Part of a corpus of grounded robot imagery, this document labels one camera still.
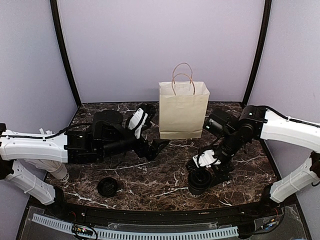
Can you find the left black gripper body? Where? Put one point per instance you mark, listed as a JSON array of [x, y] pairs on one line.
[[143, 152]]

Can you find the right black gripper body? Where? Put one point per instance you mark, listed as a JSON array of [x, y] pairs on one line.
[[219, 171]]

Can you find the black paper coffee cup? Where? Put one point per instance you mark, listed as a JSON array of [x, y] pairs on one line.
[[195, 191]]

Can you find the cream paper bag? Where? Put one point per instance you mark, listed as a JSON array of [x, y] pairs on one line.
[[182, 107]]

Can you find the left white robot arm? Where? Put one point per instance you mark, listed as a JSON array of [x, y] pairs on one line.
[[99, 141]]

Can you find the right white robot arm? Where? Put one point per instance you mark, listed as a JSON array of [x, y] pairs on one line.
[[264, 122]]

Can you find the black plastic cup lid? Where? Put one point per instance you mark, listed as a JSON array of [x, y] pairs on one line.
[[107, 187]]

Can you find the white cup with straws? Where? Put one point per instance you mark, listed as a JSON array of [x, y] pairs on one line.
[[57, 169]]

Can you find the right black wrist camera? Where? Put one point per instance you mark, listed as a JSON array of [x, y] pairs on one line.
[[220, 123]]

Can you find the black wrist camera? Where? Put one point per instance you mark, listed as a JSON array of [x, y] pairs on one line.
[[220, 123], [107, 126]]

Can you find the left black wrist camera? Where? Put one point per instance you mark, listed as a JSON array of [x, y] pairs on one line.
[[107, 126]]

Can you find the white slotted cable duct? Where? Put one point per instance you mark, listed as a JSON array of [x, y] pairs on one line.
[[102, 233]]

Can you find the left black frame post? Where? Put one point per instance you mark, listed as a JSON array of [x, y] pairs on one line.
[[63, 51]]

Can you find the black frame post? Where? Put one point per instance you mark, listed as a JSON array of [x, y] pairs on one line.
[[63, 51], [258, 53]]

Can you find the right black frame post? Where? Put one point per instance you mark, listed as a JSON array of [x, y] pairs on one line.
[[258, 53]]

